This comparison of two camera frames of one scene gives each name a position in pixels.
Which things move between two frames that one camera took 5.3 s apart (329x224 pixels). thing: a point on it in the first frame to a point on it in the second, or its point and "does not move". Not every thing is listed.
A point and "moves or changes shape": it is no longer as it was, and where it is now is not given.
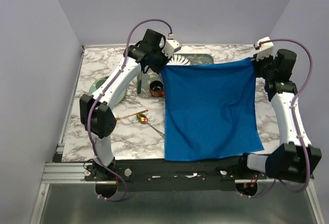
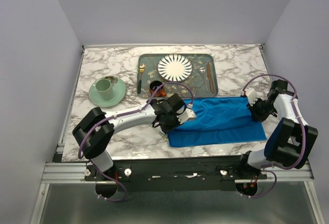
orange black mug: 156,89 does not move
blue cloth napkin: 211,111 moves or changes shape
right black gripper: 257,63 to 255,115
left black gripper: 165,60 to 165,129
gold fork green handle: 139,87 does not move
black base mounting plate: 175,175 does not move
